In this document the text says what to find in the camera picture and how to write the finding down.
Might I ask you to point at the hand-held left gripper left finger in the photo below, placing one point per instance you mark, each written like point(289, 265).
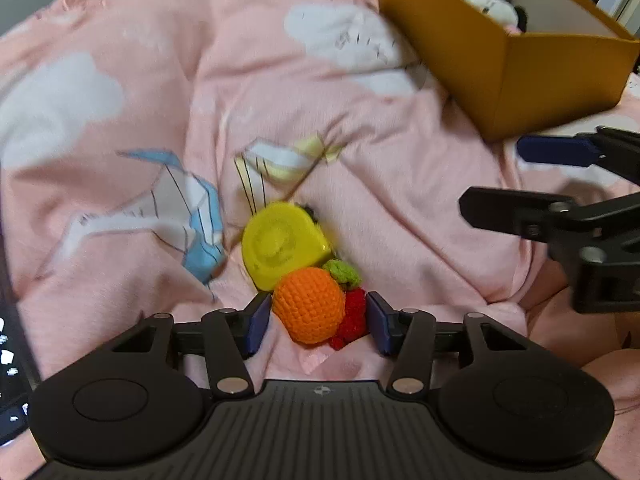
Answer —
point(257, 324)

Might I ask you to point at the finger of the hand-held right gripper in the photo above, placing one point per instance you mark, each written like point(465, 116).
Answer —
point(550, 150)
point(505, 212)

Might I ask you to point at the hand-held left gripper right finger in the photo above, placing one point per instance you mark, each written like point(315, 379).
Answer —
point(379, 324)

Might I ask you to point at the red crochet strawberry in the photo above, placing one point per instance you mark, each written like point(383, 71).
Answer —
point(354, 317)

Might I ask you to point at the orange crochet fruit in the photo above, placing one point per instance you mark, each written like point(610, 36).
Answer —
point(307, 305)

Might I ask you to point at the orange cardboard box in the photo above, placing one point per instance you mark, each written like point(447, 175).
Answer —
point(450, 50)

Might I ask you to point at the white plush with striped hat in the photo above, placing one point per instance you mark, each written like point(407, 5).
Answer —
point(487, 5)

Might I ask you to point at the yellow tape measure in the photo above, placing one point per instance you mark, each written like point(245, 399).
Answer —
point(280, 245)

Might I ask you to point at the black laptop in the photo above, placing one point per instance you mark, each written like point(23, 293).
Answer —
point(12, 370)

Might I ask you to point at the pink cloud-print blanket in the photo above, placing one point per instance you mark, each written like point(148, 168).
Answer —
point(150, 35)

